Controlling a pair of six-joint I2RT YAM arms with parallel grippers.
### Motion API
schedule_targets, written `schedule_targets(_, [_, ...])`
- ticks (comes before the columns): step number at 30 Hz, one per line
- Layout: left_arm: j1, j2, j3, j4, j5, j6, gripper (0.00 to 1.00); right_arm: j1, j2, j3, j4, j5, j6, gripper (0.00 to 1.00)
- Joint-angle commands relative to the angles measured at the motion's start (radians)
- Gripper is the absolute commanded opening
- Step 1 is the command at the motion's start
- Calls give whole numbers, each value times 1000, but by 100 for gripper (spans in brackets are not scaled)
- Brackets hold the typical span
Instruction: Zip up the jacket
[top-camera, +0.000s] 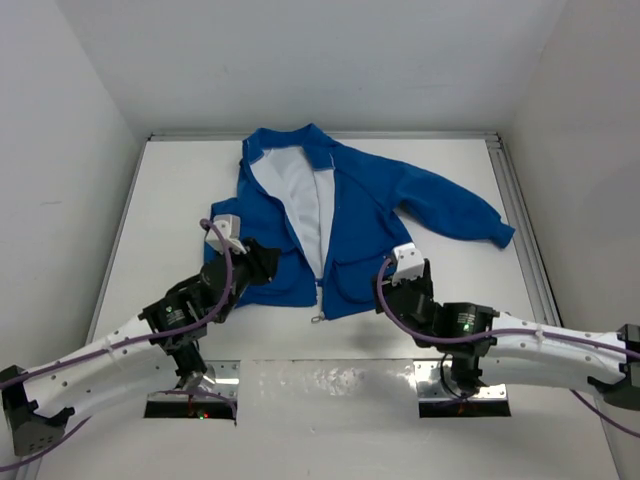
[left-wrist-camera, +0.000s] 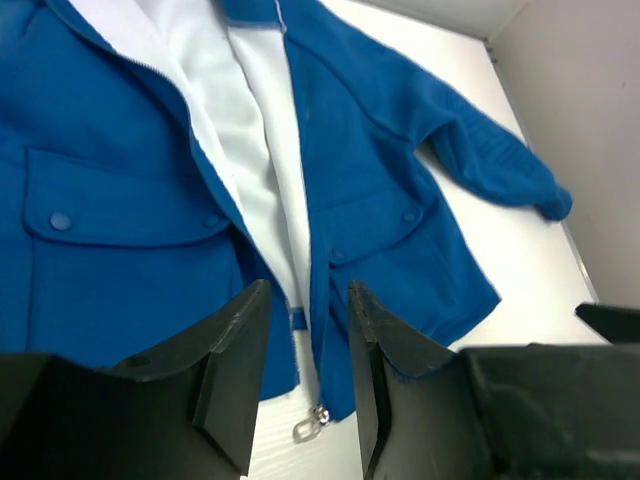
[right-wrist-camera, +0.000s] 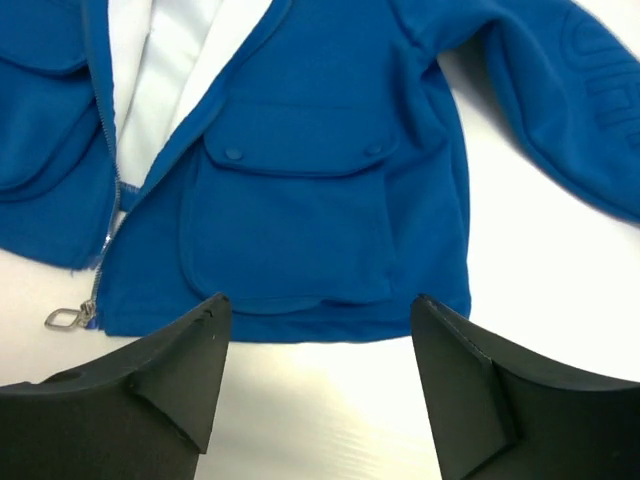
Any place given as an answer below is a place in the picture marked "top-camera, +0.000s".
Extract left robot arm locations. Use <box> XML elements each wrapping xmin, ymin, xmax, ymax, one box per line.
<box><xmin>1</xmin><ymin>238</ymin><xmax>281</xmax><ymax>457</ymax></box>

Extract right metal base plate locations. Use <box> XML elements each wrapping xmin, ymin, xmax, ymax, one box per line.
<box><xmin>413</xmin><ymin>359</ymin><xmax>508</xmax><ymax>402</ymax></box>

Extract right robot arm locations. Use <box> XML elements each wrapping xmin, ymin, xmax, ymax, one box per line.
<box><xmin>372</xmin><ymin>263</ymin><xmax>639</xmax><ymax>411</ymax></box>

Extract metal base plate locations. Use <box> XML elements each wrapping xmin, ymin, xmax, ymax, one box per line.
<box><xmin>413</xmin><ymin>359</ymin><xmax>508</xmax><ymax>402</ymax></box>
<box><xmin>172</xmin><ymin>360</ymin><xmax>240</xmax><ymax>399</ymax></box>

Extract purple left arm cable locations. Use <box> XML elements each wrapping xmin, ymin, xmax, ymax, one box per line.
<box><xmin>0</xmin><ymin>217</ymin><xmax>236</xmax><ymax>471</ymax></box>

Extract silver zipper pull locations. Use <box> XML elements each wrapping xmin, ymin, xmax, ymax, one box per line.
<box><xmin>310</xmin><ymin>311</ymin><xmax>326</xmax><ymax>324</ymax></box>

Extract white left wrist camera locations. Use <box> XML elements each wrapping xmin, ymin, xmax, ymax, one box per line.
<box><xmin>201</xmin><ymin>214</ymin><xmax>247</xmax><ymax>254</ymax></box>

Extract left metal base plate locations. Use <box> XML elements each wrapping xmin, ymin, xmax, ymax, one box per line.
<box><xmin>172</xmin><ymin>360</ymin><xmax>240</xmax><ymax>399</ymax></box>

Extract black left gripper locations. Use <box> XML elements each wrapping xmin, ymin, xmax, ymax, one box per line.
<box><xmin>212</xmin><ymin>235</ymin><xmax>279</xmax><ymax>322</ymax></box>

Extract blue zip jacket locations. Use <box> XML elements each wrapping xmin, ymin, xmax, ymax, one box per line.
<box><xmin>210</xmin><ymin>124</ymin><xmax>515</xmax><ymax>320</ymax></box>

